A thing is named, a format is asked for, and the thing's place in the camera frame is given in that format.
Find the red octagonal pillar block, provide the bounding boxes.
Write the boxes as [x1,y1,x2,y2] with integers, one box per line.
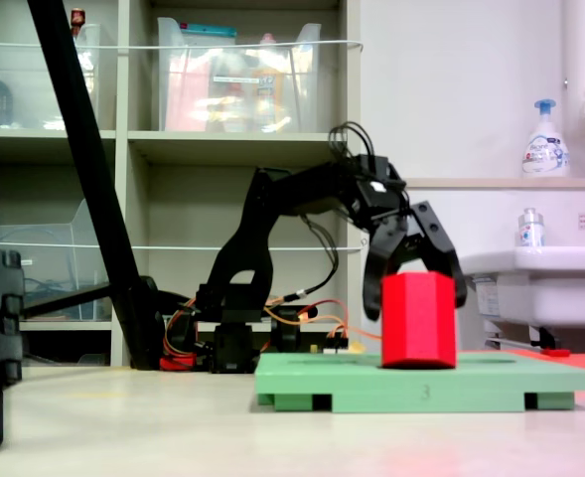
[380,270,458,371]

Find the green shape hole board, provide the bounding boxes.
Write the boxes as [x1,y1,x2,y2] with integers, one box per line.
[253,350,585,414]

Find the circuit board with connectors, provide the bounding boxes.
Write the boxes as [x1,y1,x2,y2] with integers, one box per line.
[309,336,366,356]

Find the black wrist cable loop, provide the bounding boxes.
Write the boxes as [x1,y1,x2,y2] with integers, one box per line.
[328,121,375,168]

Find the black round clamp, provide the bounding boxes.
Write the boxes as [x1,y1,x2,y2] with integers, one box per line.
[270,307,303,355]

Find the clear bin with dark bottle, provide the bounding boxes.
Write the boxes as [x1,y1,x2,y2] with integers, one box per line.
[0,22,102,131]

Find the long orange cable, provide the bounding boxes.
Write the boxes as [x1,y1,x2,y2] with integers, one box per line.
[345,325,383,344]

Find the teal topped packet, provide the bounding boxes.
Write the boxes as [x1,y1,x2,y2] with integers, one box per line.
[180,22,238,47]

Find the clear slanted plastic bin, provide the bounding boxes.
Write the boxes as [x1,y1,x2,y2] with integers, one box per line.
[0,198,114,322]

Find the white pump soap bottle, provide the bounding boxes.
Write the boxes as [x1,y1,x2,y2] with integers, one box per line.
[520,98,571,179]

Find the beige shelf unit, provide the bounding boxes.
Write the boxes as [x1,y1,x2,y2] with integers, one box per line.
[0,0,363,367]

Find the white cord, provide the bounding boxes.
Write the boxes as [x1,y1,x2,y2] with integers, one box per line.
[0,39,366,54]

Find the black tripod leg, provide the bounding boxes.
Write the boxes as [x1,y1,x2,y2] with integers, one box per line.
[21,0,167,372]

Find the orange label bottle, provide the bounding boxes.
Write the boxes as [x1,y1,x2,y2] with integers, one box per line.
[251,32,287,131]

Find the orange and red wire loops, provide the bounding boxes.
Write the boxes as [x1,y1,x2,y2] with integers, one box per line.
[160,297,202,372]

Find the sticker on sink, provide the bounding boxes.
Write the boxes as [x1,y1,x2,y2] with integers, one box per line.
[472,275,502,319]

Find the black cable bundle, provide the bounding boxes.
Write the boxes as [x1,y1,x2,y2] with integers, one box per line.
[299,213,342,303]

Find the large clear plastic bin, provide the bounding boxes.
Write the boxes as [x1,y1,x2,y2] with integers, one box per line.
[156,17,323,134]

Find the small clear sanitiser bottle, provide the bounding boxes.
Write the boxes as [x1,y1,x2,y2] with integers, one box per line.
[515,207,546,248]

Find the orange wires on arm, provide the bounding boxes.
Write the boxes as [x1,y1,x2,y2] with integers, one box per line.
[264,296,352,344]

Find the white sink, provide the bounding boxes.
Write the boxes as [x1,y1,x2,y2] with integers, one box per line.
[453,245,585,330]

